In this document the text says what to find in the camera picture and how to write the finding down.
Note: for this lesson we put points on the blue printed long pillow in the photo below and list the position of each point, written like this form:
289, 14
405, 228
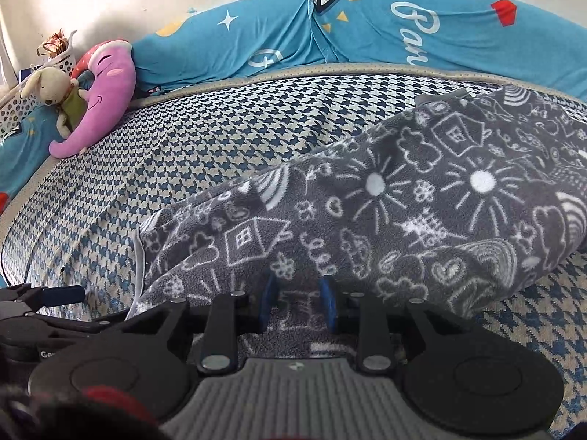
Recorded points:
275, 32

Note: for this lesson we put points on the purple moon plush pillow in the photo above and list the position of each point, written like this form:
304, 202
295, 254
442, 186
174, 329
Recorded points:
110, 87

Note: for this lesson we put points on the white plastic basket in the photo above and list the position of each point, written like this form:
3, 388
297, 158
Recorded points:
13, 110

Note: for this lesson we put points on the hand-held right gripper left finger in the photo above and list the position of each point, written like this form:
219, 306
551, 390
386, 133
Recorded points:
270, 300

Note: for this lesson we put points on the gold ribbon decoration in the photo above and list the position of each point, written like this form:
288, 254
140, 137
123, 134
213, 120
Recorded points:
55, 45

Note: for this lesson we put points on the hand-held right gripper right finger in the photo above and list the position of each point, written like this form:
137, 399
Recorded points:
328, 303

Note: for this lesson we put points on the grey patterned fleece jacket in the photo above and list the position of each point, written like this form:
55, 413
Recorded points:
390, 201

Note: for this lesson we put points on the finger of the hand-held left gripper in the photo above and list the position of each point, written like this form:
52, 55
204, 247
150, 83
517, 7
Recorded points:
69, 295

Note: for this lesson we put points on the beige plush mouse toy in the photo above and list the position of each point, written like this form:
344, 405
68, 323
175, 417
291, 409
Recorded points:
48, 87

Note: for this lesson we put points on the blue houndstooth bed mat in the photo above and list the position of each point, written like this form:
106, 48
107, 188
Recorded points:
183, 137

